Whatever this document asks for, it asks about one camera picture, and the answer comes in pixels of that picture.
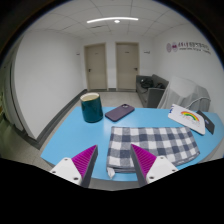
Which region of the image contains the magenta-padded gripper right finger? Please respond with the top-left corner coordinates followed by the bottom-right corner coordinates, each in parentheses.
top-left (129, 143), bottom-right (180, 188)

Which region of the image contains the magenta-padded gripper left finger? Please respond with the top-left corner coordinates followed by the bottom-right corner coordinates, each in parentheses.
top-left (49, 144), bottom-right (99, 188)

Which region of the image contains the grey white checked towel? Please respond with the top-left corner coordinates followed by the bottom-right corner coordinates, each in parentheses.
top-left (105, 125), bottom-right (201, 180)

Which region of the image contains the dark teal mug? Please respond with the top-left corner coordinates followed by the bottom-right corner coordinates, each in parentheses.
top-left (79, 92), bottom-right (104, 124)

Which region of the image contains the purple smartphone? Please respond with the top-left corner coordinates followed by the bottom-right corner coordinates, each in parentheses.
top-left (104, 103), bottom-right (136, 122)

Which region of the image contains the white rainbow-print mouse pad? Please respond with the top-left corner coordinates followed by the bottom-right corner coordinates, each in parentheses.
top-left (167, 103), bottom-right (207, 136)

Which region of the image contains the black bag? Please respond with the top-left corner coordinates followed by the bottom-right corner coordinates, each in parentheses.
top-left (139, 77), bottom-right (154, 90)

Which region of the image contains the grey cloth-covered furniture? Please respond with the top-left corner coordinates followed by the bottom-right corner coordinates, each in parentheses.
top-left (157, 75), bottom-right (212, 113)

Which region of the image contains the beige door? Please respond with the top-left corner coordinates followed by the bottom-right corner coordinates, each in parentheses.
top-left (83, 43), bottom-right (108, 92)
top-left (115, 41), bottom-right (140, 92)

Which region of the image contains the long ceiling strip light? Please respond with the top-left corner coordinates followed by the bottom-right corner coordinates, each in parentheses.
top-left (86, 16), bottom-right (140, 25)

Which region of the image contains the wall sign lettering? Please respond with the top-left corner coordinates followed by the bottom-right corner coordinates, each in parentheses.
top-left (165, 41), bottom-right (212, 55)

